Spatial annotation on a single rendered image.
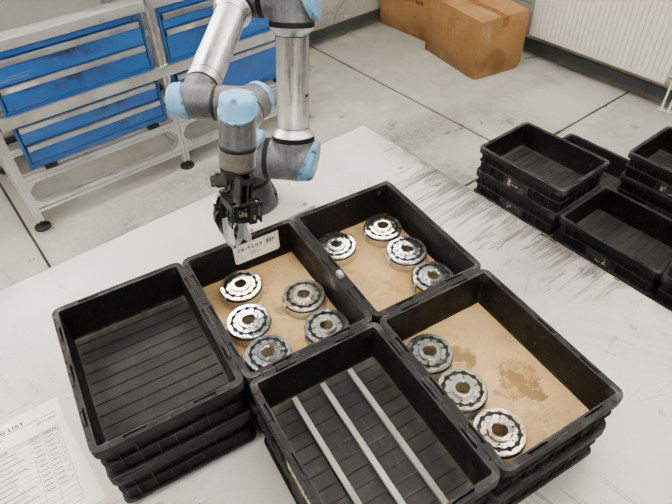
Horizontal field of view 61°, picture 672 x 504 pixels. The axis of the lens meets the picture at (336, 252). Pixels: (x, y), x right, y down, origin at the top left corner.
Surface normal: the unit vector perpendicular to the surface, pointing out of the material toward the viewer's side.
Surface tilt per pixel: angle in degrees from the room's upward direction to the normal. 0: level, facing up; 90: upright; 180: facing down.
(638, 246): 0
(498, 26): 88
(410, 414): 0
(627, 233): 0
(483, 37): 89
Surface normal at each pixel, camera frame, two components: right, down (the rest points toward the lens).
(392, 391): -0.04, -0.73
